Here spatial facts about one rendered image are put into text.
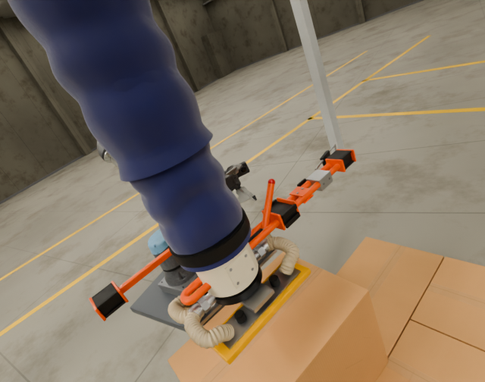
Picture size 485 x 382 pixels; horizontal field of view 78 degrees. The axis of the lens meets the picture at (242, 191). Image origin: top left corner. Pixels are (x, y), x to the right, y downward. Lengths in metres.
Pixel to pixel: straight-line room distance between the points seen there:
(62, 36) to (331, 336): 0.97
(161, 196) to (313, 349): 0.62
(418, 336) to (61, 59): 1.44
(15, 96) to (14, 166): 2.72
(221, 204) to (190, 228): 0.09
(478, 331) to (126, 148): 1.36
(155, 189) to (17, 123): 14.12
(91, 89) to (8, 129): 13.99
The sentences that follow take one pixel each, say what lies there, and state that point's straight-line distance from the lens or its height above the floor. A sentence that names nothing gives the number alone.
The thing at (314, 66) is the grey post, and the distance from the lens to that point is 3.76.
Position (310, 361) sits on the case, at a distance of 0.98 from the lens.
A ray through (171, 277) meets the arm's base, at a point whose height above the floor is 0.86.
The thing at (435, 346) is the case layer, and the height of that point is 0.54.
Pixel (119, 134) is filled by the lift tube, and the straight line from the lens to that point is 0.63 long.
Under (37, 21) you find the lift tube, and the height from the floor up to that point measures 1.91.
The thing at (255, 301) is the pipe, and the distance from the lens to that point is 0.86.
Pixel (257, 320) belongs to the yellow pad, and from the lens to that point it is 0.86.
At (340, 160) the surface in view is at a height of 1.26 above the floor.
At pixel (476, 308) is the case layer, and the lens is 1.56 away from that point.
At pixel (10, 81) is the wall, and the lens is 15.11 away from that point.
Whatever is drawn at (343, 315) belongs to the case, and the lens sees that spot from 1.04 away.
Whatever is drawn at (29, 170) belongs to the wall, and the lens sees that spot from 14.55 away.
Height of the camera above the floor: 1.76
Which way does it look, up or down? 25 degrees down
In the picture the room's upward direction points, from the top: 24 degrees counter-clockwise
